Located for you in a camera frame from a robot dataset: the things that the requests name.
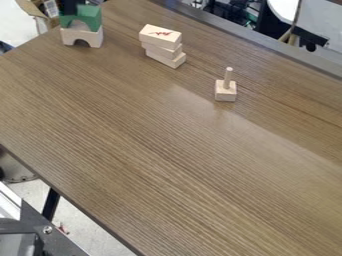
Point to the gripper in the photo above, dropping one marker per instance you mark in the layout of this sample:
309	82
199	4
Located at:
68	6

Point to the plain wooden block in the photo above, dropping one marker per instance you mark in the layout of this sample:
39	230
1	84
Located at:
162	52
169	60

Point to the wooden block with red mark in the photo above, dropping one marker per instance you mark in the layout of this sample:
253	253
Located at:
159	36

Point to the black metal frame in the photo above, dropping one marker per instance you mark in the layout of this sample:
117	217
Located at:
40	238

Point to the green arch block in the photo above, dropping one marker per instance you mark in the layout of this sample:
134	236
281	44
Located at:
91	19

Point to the white arch block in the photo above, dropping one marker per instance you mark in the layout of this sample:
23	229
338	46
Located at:
94	38

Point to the wooden cube with peg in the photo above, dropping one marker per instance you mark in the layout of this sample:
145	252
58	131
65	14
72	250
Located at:
225	93

